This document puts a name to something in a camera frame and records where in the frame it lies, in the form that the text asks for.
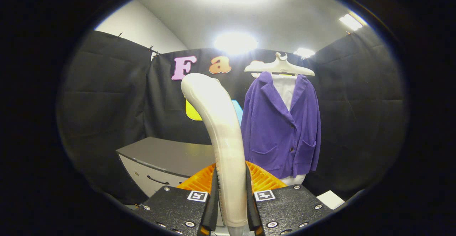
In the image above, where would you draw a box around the white shirt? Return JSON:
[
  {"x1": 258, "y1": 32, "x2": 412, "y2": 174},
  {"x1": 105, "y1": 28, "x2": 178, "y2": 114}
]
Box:
[{"x1": 271, "y1": 74, "x2": 307, "y2": 186}]

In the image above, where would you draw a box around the white garment steamer head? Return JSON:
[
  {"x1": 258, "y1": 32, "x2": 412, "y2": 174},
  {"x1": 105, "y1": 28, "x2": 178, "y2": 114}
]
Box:
[{"x1": 181, "y1": 73, "x2": 249, "y2": 229}]

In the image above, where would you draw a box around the grey cabinet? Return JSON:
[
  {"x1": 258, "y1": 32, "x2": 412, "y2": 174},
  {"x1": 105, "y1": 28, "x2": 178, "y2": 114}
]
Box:
[{"x1": 116, "y1": 137, "x2": 228, "y2": 208}]

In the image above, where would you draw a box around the white clothes hanger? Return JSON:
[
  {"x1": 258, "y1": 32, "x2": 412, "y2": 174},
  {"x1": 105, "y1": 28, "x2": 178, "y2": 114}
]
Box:
[{"x1": 244, "y1": 52, "x2": 316, "y2": 77}]

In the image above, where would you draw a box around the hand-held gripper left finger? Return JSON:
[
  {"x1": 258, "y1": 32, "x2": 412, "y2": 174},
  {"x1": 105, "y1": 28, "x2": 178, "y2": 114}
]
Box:
[{"x1": 137, "y1": 163, "x2": 219, "y2": 236}]

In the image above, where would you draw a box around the purple corduroy jacket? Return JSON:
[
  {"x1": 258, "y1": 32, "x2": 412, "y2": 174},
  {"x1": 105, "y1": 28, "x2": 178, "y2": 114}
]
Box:
[{"x1": 240, "y1": 72, "x2": 321, "y2": 179}]

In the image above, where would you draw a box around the white box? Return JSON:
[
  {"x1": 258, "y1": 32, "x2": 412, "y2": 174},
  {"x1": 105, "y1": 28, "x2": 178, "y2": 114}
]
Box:
[{"x1": 316, "y1": 190, "x2": 345, "y2": 210}]

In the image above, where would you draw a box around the ceiling light panel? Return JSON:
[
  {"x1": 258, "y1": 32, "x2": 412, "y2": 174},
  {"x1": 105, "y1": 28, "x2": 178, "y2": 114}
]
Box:
[
  {"x1": 214, "y1": 32, "x2": 259, "y2": 55},
  {"x1": 338, "y1": 14, "x2": 364, "y2": 31},
  {"x1": 294, "y1": 47, "x2": 316, "y2": 58}
]

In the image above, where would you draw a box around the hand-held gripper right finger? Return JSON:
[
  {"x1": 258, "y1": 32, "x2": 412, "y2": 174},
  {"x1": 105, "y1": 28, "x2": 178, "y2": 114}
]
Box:
[{"x1": 245, "y1": 161, "x2": 333, "y2": 236}]

